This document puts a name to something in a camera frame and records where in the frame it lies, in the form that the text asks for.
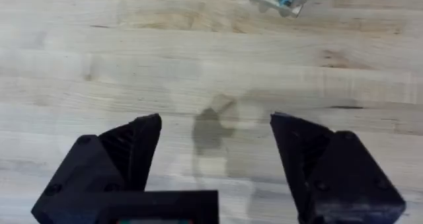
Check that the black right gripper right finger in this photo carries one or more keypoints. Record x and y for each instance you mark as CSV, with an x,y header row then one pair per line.
x,y
333,177

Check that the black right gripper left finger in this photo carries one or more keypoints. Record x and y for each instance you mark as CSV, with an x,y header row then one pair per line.
x,y
109,164

